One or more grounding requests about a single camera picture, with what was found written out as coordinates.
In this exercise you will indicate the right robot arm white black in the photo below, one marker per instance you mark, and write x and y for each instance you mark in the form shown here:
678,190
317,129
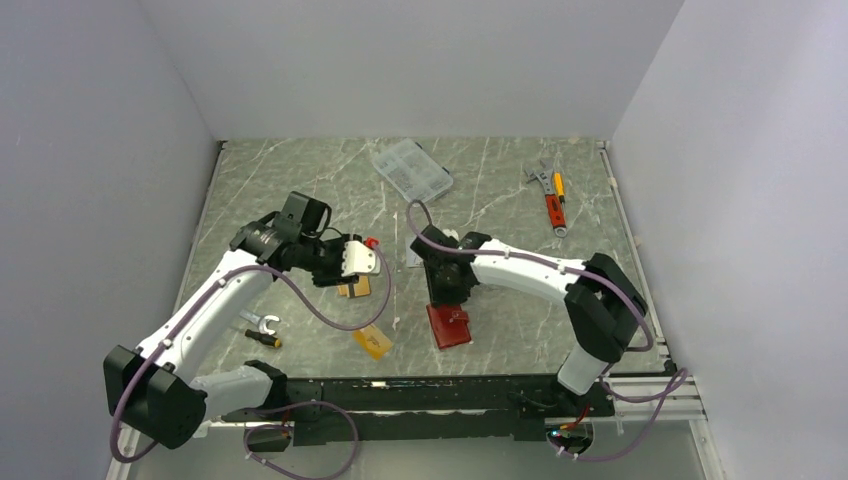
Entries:
603,306

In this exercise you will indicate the black yellow screwdriver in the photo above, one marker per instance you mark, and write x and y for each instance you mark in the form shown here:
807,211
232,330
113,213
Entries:
265,339

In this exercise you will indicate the gold credit card stack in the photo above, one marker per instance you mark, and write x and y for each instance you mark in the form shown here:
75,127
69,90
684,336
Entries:
359,288

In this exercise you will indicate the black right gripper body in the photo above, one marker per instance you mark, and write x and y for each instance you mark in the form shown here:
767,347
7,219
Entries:
442,290

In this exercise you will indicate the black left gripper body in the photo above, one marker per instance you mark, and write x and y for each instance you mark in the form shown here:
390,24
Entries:
324,260

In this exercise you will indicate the single gold credit card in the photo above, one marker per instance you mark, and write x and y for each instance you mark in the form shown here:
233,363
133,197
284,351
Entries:
373,341

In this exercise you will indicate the red adjustable wrench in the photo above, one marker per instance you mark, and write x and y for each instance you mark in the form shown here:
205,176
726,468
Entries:
556,213

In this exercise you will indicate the clear plastic screw box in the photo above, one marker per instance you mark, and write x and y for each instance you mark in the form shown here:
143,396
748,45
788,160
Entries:
412,172

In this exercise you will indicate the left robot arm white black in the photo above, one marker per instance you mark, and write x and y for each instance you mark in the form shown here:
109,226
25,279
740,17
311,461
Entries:
155,388

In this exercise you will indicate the red leather card holder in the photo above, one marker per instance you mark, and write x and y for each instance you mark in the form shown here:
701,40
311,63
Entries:
449,325

